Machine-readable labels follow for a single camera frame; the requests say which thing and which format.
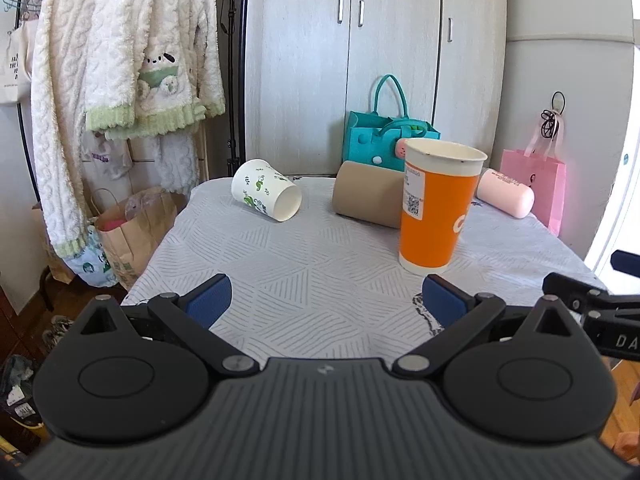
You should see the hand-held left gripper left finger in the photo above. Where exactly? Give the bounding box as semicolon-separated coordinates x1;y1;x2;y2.
74;273;261;379

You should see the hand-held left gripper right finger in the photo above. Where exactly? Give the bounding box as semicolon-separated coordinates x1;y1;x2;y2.
391;274;584;381

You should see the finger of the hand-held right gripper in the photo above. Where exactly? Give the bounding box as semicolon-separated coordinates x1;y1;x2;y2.
610;249;640;277
542;272;640;322

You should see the orange paper cup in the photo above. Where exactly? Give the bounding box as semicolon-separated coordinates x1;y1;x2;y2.
398;138;489;276

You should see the pink cup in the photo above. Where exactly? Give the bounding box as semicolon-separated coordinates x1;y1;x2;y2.
474;168;536;220

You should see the white cup with green print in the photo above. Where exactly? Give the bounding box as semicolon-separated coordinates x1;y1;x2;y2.
231;158;303;223

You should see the brown paper cup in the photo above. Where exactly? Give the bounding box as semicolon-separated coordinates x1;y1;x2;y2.
332;160;409;230

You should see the brown paper bag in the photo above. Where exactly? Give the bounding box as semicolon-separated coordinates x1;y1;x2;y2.
89;186;189;292

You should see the pink paper bag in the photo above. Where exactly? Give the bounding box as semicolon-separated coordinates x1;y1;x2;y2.
500;109;568;239

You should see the blue green patterned bag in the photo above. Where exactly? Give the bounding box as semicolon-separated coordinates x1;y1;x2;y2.
66;224;120;289

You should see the grey sneaker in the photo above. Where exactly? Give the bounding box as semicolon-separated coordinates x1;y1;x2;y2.
42;314;77;357

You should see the white garment with purple print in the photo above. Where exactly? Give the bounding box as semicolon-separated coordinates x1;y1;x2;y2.
81;134;135;182

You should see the teal felt handbag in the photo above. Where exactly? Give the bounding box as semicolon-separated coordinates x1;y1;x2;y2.
344;74;442;173

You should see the black tripod stand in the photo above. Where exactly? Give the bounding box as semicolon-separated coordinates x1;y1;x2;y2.
217;0;252;179

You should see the black clothes rack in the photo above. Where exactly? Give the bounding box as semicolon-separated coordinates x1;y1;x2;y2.
14;0;57;313

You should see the long white fleece robe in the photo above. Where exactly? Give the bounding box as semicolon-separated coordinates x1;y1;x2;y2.
30;0;101;262

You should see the white fleece jacket green trim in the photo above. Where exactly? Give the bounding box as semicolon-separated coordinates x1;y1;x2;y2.
84;0;227;142

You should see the white wardrobe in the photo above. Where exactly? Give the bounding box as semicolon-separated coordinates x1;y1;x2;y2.
244;0;507;179

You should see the white tote bag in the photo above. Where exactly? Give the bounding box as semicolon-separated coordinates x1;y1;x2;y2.
0;19;40;107

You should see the wall hook with hair ties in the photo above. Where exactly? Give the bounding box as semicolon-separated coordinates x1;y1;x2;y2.
539;90;567;142

